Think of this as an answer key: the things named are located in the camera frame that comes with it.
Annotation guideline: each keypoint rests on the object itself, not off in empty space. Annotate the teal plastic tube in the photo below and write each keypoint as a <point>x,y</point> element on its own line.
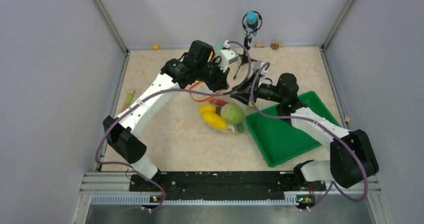
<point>218,46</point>

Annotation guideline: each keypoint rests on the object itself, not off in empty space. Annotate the red chili pepper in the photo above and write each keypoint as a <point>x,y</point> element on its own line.
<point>218,102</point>

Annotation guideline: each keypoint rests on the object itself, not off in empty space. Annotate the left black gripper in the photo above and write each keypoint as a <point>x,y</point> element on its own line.
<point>220,82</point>

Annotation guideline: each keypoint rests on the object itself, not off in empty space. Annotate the green cabbage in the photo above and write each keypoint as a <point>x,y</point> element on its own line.
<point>232,113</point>

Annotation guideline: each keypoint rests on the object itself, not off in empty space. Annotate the blue microphone on tripod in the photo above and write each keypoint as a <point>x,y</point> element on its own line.
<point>251,23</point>

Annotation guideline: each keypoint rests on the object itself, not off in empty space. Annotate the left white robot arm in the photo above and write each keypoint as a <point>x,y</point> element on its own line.
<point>199,63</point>

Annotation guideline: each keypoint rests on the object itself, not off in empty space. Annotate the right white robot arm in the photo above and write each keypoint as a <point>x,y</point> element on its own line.
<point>351,154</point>

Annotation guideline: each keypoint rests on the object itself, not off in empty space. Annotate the clear zip bag orange zipper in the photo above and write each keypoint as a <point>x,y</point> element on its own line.
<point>202,100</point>

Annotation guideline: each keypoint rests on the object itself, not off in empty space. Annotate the wooden stick green block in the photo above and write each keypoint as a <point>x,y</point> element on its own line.
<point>128,99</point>

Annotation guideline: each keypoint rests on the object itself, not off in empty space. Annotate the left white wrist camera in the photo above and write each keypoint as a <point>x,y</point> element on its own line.
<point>228,56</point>

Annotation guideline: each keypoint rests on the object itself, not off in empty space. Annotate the cork piece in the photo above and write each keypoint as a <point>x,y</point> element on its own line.
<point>260,45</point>

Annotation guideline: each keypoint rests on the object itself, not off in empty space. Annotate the green plastic tray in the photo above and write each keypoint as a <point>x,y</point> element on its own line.
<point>278,141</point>

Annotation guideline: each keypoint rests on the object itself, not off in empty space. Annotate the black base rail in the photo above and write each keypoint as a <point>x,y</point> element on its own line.
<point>226,185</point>

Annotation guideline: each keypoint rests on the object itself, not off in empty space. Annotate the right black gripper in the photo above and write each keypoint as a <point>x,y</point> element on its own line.
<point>243,95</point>

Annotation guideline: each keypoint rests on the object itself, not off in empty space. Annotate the brown wooden pieces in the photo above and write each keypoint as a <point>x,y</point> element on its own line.
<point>275,46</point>

